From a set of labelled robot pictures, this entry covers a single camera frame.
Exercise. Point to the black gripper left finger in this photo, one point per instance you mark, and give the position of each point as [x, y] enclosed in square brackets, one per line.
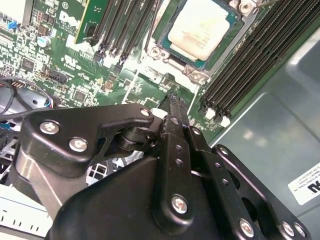
[75, 125]

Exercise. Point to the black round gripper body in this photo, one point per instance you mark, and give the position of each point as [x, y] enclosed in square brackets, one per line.
[112, 212]

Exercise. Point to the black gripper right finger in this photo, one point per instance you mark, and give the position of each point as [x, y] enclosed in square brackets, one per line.
[215, 180]

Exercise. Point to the square silver CPU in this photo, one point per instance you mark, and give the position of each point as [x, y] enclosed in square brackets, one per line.
[200, 30]

